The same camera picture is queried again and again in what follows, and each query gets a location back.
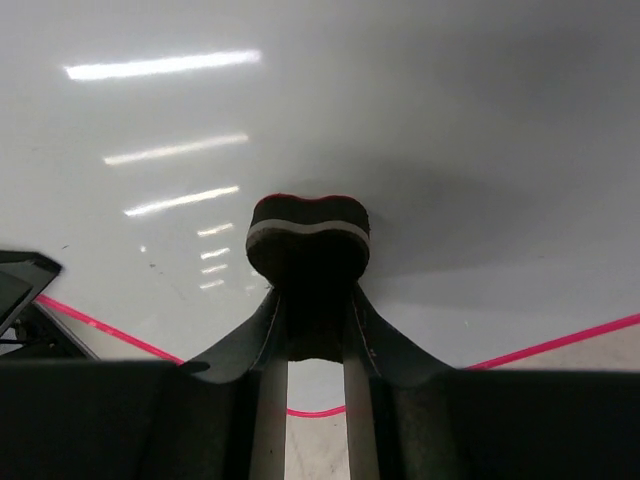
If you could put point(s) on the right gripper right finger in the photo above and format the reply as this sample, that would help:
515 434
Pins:
412 416

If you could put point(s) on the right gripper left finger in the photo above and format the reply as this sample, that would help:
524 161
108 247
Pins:
221 415

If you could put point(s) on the black bone-shaped eraser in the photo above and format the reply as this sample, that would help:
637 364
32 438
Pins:
312 251

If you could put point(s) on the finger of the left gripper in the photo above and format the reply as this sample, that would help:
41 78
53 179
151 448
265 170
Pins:
24 275

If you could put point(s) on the pink framed whiteboard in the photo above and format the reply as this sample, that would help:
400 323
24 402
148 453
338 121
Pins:
495 145

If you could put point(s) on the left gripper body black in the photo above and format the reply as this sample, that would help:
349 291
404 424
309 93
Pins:
37 335

